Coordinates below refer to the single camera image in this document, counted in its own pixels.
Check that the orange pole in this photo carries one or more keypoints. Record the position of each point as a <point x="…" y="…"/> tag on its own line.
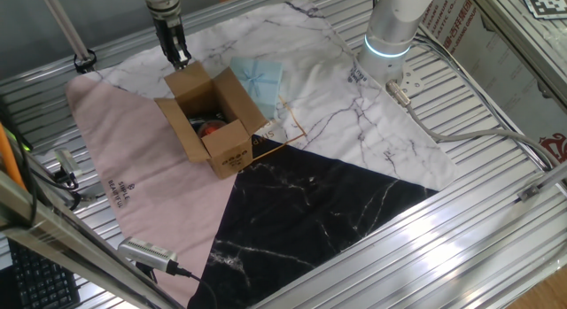
<point x="9" y="158"/>

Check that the black white fiducial marker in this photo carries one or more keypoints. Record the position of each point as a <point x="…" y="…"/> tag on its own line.
<point x="547" y="1"/>

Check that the brown packing tape roll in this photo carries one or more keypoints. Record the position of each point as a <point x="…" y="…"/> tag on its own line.
<point x="199" y="128"/>

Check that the small silver camera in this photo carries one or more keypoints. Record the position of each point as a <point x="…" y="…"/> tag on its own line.
<point x="68" y="163"/>

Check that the silver vented camera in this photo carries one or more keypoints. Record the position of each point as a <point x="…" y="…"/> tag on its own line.
<point x="146" y="252"/>

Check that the orange mini basketball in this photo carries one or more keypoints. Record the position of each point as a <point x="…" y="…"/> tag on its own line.
<point x="210" y="129"/>

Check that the light blue ribboned gift box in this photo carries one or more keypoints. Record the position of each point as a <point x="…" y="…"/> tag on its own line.
<point x="257" y="81"/>

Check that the small metal bracket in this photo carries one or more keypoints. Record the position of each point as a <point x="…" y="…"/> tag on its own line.
<point x="529" y="193"/>

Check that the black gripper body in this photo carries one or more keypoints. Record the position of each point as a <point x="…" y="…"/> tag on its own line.
<point x="167" y="29"/>

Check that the aluminium pole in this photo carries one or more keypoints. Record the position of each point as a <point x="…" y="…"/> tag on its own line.
<point x="64" y="25"/>

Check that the printed grey panel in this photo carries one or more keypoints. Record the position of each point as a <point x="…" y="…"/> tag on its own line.
<point x="487" y="56"/>

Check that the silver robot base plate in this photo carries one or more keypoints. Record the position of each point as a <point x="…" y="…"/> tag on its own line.
<point x="412" y="81"/>

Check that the marble and pink pattern cloth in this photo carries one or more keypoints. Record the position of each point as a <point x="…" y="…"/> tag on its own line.
<point x="155" y="180"/>

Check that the brown cardboard box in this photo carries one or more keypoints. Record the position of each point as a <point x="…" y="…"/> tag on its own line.
<point x="226" y="149"/>

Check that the aluminium frame beam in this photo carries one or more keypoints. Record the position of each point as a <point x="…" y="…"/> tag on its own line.
<point x="66" y="247"/>

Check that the black keyboard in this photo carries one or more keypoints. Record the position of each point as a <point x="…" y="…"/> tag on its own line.
<point x="42" y="282"/>

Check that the black pole clamp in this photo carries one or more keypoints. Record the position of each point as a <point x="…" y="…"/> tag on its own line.
<point x="84" y="61"/>

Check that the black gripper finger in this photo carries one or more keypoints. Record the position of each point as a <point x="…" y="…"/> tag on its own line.
<point x="170" y="54"/>
<point x="181" y="52"/>

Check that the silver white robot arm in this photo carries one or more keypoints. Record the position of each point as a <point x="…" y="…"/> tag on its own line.
<point x="390" y="25"/>

